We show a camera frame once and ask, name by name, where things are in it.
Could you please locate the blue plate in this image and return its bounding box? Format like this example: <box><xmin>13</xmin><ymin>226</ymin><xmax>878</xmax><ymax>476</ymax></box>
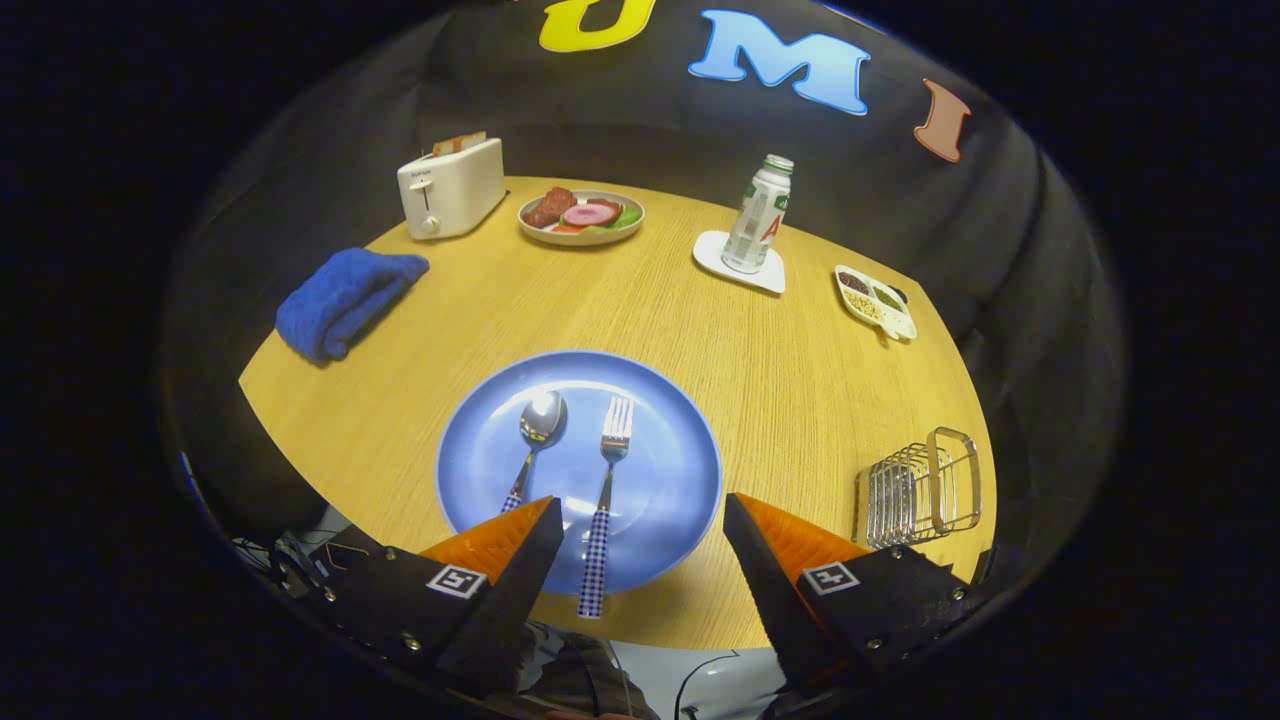
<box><xmin>435</xmin><ymin>350</ymin><xmax>723</xmax><ymax>596</ymax></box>

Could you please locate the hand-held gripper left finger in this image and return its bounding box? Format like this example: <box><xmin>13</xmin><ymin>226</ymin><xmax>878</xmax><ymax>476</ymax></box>
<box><xmin>270</xmin><ymin>495</ymin><xmax>566</xmax><ymax>701</ymax></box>

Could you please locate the fork with checked handle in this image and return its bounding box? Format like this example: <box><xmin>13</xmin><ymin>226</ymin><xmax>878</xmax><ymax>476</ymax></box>
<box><xmin>577</xmin><ymin>396</ymin><xmax>635</xmax><ymax>619</ymax></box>

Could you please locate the grey plate of food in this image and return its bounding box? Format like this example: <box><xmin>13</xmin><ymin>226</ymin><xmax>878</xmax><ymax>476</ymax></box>
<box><xmin>517</xmin><ymin>187</ymin><xmax>646</xmax><ymax>247</ymax></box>

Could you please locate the spoon with checked handle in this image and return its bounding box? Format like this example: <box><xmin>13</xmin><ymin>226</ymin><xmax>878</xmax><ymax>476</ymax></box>
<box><xmin>500</xmin><ymin>390</ymin><xmax>569</xmax><ymax>514</ymax></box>

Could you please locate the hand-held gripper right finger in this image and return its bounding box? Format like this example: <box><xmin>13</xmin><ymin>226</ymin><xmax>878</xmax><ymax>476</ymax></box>
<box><xmin>722</xmin><ymin>493</ymin><xmax>991</xmax><ymax>701</ymax></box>

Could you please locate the white divided dish of beans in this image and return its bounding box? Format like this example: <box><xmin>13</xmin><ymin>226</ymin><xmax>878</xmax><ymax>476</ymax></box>
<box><xmin>834</xmin><ymin>264</ymin><xmax>918</xmax><ymax>343</ymax></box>

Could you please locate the metal wire cutlery basket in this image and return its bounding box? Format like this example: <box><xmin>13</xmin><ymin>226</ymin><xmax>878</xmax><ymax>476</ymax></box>
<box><xmin>855</xmin><ymin>426</ymin><xmax>983</xmax><ymax>551</ymax></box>

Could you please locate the white coaster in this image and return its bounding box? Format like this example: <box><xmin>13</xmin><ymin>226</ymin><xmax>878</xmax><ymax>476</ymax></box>
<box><xmin>692</xmin><ymin>230</ymin><xmax>787</xmax><ymax>295</ymax></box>

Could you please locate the white plastic bottle green cap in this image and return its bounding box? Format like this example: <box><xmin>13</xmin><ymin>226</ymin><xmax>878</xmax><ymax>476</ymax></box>
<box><xmin>721</xmin><ymin>154</ymin><xmax>795</xmax><ymax>275</ymax></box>

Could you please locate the white toaster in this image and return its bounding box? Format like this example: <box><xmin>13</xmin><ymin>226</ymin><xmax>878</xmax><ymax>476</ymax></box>
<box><xmin>397</xmin><ymin>137</ymin><xmax>508</xmax><ymax>241</ymax></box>

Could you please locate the brown meat piece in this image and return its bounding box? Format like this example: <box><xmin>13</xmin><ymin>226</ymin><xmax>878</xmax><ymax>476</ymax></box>
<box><xmin>523</xmin><ymin>187</ymin><xmax>578</xmax><ymax>229</ymax></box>

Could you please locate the blue folded towel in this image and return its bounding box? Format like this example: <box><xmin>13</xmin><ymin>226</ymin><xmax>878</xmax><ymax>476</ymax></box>
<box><xmin>275</xmin><ymin>248</ymin><xmax>431</xmax><ymax>363</ymax></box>

